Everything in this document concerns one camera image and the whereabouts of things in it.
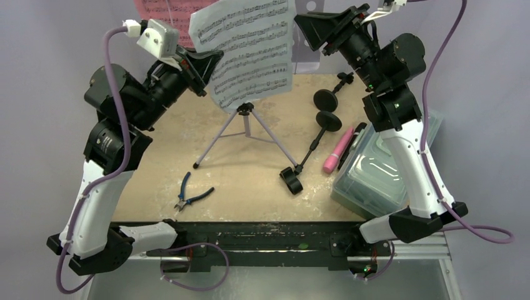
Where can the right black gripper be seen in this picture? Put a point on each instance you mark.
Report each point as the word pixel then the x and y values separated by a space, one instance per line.
pixel 339 37

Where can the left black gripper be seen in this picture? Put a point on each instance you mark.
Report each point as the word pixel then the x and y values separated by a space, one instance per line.
pixel 204 61

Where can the pink sheet music page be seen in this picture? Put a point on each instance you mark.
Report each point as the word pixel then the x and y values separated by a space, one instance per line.
pixel 176 13

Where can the white sheet music page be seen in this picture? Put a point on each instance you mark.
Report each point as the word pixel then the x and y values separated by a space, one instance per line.
pixel 256 38

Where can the lilac music stand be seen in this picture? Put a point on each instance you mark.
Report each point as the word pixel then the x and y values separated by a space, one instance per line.
pixel 246 109

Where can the black microphone stand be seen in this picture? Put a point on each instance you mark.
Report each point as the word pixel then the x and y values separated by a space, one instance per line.
pixel 328 122
pixel 326 100

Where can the pink toy microphone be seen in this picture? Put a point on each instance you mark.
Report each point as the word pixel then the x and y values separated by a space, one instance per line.
pixel 332 160

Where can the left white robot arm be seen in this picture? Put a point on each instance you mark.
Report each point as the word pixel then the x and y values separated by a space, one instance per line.
pixel 94 244

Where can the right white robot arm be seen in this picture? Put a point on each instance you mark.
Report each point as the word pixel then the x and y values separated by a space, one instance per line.
pixel 394 113

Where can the black marker pen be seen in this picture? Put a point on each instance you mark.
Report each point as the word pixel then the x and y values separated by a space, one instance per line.
pixel 350 144

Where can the clear plastic storage box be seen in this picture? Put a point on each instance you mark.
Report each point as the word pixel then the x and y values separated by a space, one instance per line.
pixel 384 171

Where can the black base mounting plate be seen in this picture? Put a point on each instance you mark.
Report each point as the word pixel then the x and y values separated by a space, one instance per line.
pixel 331 245

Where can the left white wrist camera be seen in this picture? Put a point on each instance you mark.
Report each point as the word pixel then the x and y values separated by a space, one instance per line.
pixel 153 35

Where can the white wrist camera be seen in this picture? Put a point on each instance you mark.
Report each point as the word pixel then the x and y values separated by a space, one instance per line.
pixel 385 8
pixel 153 35

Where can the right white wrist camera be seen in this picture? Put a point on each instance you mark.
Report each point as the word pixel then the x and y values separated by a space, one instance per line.
pixel 385 8

